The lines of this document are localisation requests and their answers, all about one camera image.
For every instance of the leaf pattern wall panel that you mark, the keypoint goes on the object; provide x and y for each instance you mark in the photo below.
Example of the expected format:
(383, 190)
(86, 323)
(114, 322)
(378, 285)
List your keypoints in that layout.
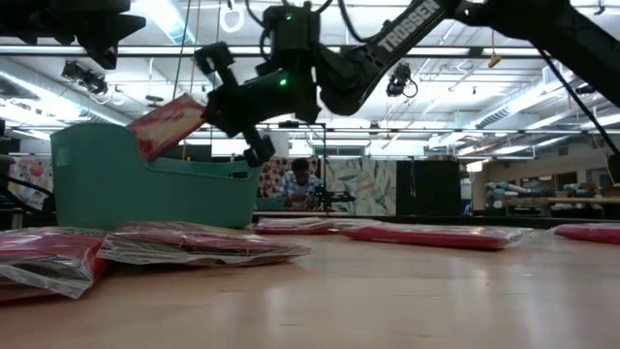
(363, 186)

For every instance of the person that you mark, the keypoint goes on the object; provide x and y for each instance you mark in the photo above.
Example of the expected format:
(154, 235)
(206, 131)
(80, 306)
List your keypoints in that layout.
(296, 186)

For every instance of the teal plastic basket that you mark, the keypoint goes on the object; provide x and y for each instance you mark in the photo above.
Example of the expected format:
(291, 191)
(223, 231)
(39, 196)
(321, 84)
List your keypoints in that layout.
(145, 189)

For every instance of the wooden workbench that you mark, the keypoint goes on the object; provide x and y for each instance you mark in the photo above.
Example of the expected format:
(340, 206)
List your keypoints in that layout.
(557, 199)

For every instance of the black overhead device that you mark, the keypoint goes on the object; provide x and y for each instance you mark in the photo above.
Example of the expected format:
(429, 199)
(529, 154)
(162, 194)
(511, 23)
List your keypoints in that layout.
(84, 77)

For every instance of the yellow hanging hook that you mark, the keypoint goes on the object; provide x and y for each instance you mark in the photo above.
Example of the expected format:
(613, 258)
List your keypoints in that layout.
(494, 60)

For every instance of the black cabinet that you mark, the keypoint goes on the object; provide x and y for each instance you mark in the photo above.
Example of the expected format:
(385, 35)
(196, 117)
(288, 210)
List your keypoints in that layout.
(428, 189)

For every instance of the floral wall panel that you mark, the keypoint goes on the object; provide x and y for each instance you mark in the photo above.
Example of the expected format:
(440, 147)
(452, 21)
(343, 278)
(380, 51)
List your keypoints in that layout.
(31, 181)

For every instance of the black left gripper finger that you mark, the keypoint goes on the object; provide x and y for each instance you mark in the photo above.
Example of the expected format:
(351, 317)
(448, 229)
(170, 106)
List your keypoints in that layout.
(109, 34)

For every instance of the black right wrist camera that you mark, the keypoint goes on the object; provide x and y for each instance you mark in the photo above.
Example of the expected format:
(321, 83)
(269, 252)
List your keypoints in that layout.
(290, 31)

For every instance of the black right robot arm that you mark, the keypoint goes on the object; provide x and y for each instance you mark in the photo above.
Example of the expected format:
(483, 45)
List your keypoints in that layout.
(407, 26)

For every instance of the black ceiling-mounted camera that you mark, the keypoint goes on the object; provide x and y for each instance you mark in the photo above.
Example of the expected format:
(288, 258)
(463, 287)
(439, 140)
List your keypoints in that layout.
(399, 80)

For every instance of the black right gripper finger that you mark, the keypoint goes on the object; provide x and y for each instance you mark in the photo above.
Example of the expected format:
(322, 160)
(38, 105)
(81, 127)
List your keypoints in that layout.
(223, 104)
(225, 125)

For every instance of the red Orville popcorn bag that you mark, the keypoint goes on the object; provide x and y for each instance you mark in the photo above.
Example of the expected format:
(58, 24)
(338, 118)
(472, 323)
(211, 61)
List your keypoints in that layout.
(356, 224)
(164, 123)
(588, 232)
(43, 257)
(194, 244)
(426, 236)
(295, 226)

